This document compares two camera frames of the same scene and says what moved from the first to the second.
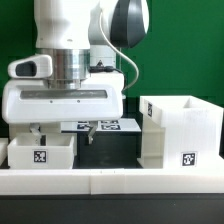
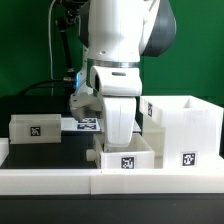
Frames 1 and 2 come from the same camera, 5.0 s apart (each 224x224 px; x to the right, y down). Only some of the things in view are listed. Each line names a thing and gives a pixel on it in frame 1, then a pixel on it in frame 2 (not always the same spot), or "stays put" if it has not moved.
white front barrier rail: (112, 181) stays put
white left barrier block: (3, 149) stays put
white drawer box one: (23, 153) -> (138, 155)
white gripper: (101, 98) -> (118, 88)
